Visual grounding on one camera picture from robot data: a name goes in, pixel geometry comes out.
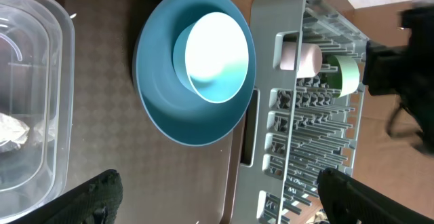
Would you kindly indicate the clear plastic bin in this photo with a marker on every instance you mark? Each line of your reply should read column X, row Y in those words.
column 37, row 81

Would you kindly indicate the grey dishwasher rack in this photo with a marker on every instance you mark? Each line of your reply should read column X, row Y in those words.
column 301, row 125

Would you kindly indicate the mint green bowl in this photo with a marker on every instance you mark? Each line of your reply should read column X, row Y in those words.
column 346, row 79

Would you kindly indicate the dark blue plate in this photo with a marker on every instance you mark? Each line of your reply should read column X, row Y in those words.
column 176, row 111

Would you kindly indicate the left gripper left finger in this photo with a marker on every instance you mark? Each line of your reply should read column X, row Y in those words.
column 94, row 201

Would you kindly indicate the light blue small bowl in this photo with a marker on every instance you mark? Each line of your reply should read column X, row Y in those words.
column 211, row 58

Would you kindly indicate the pink plastic cup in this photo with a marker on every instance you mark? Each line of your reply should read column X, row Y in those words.
column 311, row 59

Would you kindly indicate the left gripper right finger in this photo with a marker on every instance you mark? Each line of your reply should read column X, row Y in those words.
column 347, row 201

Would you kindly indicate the white tissue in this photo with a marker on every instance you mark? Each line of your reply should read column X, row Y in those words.
column 16, row 133

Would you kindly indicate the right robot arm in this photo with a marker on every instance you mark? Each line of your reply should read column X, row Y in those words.
column 408, row 72

